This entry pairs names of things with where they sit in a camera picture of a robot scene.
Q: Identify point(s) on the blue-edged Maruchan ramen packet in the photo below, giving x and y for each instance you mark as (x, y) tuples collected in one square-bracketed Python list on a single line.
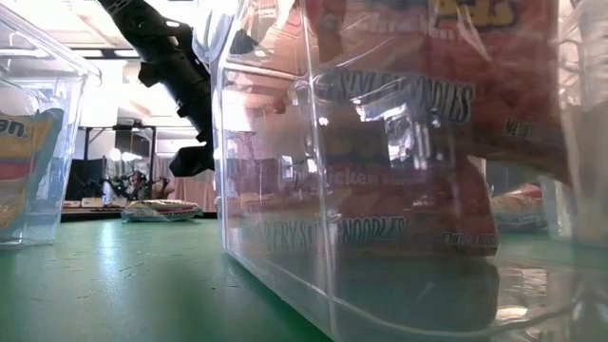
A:
[(518, 209), (161, 211)]

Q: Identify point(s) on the yellow Maruchan ramen packet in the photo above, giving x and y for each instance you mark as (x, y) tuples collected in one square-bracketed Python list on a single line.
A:
[(24, 142)]

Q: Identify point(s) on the white flat box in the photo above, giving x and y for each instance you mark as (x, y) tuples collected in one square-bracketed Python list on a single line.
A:
[(90, 203)]

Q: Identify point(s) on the black rack frame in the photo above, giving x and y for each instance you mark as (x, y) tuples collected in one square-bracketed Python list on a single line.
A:
[(119, 128)]

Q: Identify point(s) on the black panel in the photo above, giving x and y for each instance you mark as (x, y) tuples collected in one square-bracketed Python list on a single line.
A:
[(88, 180)]

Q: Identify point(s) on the background robot arms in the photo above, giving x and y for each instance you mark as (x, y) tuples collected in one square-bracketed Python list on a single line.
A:
[(135, 185)]

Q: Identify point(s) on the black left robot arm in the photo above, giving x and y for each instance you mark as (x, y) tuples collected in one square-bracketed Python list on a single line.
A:
[(142, 28)]

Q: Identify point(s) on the linear ceiling light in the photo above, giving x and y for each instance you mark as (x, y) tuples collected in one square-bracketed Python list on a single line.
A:
[(104, 52)]

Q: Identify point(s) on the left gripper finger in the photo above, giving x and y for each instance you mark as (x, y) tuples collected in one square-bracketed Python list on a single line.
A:
[(195, 161)]

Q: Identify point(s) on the pink curtain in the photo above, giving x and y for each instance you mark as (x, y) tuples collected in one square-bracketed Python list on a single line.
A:
[(190, 195)]

